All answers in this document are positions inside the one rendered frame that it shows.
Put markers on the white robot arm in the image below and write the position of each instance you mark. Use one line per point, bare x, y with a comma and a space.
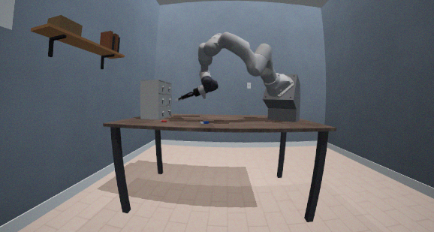
277, 84

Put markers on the grey chest of drawers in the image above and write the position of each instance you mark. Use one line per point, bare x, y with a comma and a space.
149, 99

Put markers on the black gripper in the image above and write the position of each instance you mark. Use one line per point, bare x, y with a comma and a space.
195, 92

